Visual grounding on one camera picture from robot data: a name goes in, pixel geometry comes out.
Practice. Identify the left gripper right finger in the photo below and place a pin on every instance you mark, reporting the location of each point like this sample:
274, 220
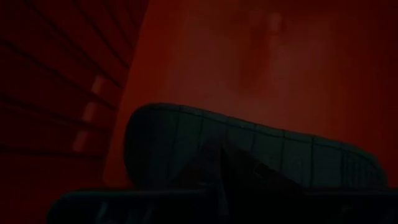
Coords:
248, 177

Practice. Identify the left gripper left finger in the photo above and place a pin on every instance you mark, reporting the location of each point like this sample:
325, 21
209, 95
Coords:
202, 174

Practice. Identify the red plastic bin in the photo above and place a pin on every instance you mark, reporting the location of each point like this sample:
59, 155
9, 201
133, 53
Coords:
248, 62

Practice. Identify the black rubber slide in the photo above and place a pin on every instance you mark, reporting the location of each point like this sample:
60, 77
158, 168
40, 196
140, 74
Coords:
326, 161

